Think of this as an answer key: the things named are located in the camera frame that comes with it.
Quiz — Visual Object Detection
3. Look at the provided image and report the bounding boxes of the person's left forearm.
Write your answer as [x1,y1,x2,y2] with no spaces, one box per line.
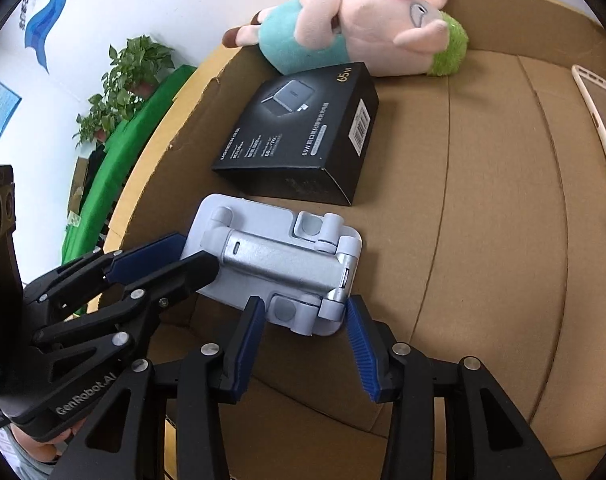
[6,422,79,478]

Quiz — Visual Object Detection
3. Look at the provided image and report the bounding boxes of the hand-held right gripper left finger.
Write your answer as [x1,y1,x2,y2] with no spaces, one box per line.
[53,296,266,480]

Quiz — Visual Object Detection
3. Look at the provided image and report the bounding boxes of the potted green plant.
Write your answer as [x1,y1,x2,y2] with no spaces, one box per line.
[72,35,176,148]

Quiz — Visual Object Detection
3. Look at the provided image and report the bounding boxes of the blue wave wall decal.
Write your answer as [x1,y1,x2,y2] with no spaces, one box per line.
[23,0,76,76]

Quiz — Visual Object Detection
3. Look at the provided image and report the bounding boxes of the blue wall notice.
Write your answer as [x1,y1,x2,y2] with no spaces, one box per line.
[0,76,23,138]

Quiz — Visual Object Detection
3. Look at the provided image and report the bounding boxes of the white phone case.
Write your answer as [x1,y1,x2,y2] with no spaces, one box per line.
[571,64,606,188]

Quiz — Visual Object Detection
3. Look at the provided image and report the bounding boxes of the black charger box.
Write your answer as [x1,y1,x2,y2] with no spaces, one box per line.
[211,61,380,207]

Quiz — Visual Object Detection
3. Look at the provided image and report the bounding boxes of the cardboard box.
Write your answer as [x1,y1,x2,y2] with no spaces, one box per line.
[100,0,606,480]

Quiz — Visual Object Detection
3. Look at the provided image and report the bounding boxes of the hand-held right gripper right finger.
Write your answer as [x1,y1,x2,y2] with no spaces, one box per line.
[345,295,558,480]

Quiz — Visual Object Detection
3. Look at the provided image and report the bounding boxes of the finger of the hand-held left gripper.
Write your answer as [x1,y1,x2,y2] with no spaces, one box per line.
[30,250,220,361]
[20,232,186,311]

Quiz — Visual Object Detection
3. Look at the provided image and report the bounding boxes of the pig plush toy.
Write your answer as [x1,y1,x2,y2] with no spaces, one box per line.
[222,0,470,78]

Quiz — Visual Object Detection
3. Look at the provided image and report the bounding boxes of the grey folding phone stand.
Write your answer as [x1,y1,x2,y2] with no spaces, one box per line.
[180,192,365,337]

